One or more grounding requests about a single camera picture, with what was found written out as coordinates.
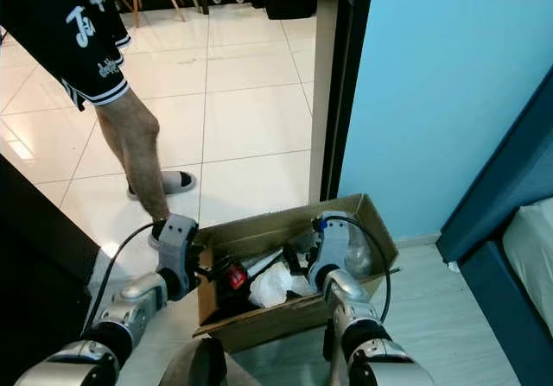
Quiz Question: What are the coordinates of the crumpled clear plastic bag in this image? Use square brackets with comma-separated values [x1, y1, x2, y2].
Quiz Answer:
[298, 218, 377, 275]

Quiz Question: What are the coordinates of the grey robot left leg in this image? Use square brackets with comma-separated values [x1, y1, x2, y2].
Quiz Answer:
[160, 339, 226, 386]

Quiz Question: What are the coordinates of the person in black shorts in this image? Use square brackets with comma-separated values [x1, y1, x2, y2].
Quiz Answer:
[0, 0, 198, 231]

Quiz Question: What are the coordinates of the black door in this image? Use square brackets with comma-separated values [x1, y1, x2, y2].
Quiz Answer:
[0, 155, 102, 386]

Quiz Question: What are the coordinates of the beige bed mattress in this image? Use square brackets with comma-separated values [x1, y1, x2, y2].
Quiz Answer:
[501, 198, 553, 335]

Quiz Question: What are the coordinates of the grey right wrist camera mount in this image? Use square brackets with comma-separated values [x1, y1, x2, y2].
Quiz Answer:
[311, 212, 353, 270]

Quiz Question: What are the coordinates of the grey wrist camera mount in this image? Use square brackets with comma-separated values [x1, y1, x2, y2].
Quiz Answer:
[160, 213, 200, 275]
[311, 212, 353, 270]

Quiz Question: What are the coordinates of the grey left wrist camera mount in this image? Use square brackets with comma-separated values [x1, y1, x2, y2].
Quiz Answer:
[160, 213, 200, 275]

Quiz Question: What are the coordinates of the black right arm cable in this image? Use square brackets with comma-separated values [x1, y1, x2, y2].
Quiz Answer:
[324, 215, 394, 322]

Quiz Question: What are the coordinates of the dark blue upholstered bed frame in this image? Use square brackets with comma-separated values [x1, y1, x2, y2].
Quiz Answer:
[435, 66, 553, 386]

